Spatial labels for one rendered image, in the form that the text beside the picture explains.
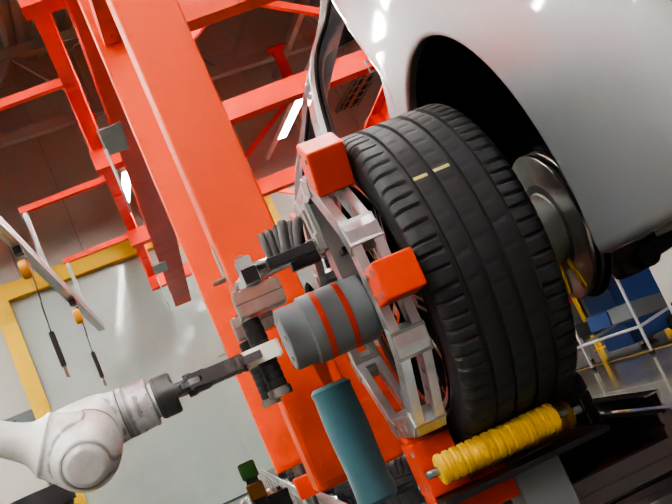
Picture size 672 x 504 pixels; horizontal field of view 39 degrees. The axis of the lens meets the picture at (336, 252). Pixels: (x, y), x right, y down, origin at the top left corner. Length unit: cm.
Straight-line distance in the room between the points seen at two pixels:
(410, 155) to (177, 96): 91
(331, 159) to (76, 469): 70
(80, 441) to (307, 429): 93
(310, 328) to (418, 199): 35
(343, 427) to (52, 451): 68
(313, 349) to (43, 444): 57
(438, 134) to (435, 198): 15
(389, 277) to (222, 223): 89
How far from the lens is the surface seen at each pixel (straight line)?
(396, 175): 170
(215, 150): 244
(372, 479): 199
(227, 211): 240
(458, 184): 169
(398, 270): 158
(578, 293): 206
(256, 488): 226
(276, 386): 171
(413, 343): 166
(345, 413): 198
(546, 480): 194
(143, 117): 453
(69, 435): 152
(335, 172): 177
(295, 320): 185
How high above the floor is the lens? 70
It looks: 8 degrees up
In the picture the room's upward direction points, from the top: 24 degrees counter-clockwise
